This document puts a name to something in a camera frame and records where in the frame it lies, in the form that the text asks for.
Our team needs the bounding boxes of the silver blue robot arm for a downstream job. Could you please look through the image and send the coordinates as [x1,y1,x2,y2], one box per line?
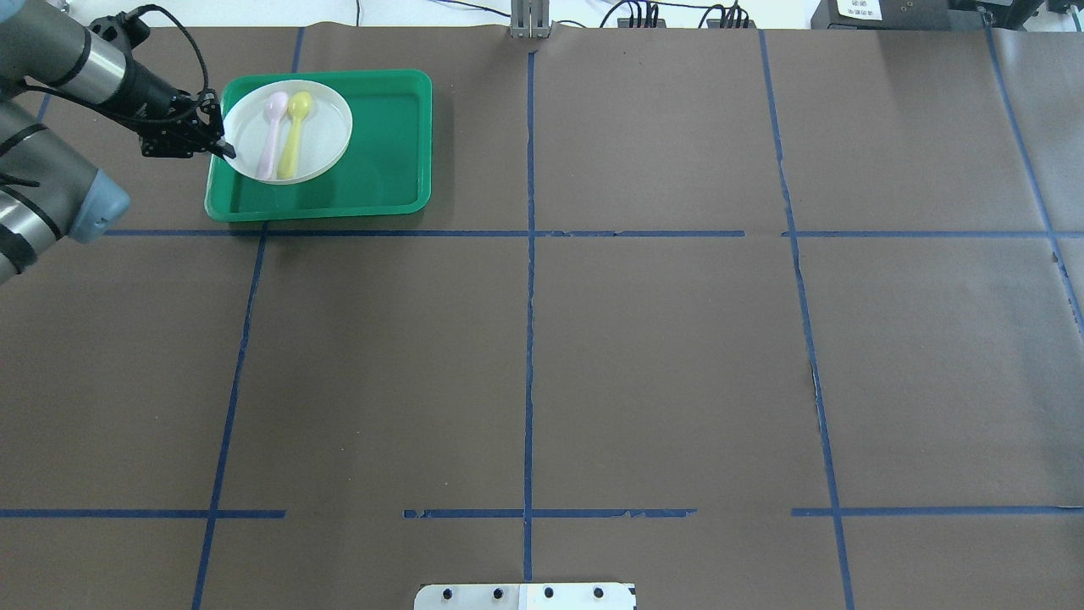
[1,1,235,281]

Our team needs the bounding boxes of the white round plate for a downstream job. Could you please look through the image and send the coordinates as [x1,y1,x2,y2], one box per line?
[224,80,353,186]

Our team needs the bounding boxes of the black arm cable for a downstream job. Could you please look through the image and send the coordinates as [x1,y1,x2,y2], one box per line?
[127,4,212,107]

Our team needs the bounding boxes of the pink plastic spoon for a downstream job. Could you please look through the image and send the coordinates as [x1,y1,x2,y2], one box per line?
[257,91,288,181]

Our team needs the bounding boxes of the white camera pillar mount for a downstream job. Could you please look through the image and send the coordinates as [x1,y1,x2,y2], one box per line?
[413,582,638,609]

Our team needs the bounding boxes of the aluminium frame post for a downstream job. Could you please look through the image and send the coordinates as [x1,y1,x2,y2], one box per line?
[509,0,553,40]

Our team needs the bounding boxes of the yellow plastic spoon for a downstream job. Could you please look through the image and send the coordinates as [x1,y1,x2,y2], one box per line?
[276,91,313,180]

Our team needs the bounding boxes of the black power strip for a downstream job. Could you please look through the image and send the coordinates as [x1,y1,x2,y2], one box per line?
[605,5,756,30]

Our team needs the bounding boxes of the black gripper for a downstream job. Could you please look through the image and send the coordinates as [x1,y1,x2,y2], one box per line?
[119,64,236,161]

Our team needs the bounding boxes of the green plastic tray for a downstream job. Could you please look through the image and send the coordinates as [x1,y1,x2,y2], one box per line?
[204,69,434,223]

